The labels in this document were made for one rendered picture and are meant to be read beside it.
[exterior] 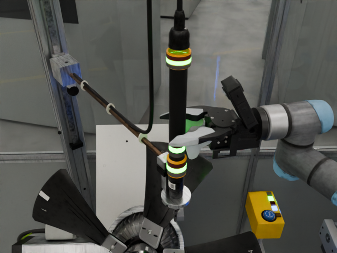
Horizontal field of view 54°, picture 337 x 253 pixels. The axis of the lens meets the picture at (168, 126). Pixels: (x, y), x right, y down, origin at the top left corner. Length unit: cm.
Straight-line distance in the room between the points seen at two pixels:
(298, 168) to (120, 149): 64
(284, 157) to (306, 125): 10
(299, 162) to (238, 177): 103
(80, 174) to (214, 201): 76
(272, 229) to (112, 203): 59
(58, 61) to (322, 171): 86
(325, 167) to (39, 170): 139
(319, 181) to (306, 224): 146
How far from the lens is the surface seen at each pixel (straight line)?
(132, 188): 119
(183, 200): 77
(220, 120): 66
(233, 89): 62
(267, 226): 129
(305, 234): 228
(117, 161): 119
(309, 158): 77
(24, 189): 192
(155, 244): 97
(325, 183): 76
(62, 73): 115
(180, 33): 55
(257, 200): 135
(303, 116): 73
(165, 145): 97
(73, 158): 150
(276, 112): 71
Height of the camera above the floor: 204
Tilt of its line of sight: 35 degrees down
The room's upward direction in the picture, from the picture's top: straight up
